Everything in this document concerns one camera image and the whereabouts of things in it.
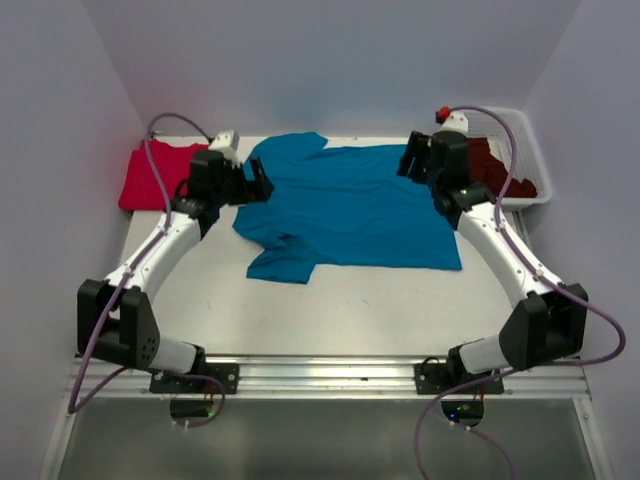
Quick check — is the white plastic basket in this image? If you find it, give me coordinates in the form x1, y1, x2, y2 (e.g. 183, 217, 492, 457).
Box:
464, 107, 553, 212

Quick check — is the blue t shirt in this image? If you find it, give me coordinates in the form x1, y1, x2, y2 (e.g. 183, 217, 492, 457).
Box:
233, 132, 462, 284

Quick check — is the dark red t shirt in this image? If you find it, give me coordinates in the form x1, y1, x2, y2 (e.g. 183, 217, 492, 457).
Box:
467, 138, 537, 198

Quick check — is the folded red t shirt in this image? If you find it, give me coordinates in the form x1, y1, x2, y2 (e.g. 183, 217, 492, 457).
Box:
118, 139, 207, 211

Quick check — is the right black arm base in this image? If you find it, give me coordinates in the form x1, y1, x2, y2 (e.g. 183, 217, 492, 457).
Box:
413, 348, 505, 428

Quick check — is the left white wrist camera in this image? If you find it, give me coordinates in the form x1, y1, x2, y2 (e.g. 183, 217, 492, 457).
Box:
208, 130, 241, 167

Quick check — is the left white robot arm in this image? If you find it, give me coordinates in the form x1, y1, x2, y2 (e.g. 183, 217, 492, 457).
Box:
77, 150, 274, 393

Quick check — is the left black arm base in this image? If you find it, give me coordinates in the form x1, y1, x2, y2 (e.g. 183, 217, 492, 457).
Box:
149, 354, 240, 430

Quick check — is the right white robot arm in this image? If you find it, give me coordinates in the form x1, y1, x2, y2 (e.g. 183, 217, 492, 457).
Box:
397, 130, 588, 393

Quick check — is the aluminium mounting rail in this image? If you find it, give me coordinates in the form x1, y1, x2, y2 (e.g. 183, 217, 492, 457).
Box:
64, 352, 591, 401

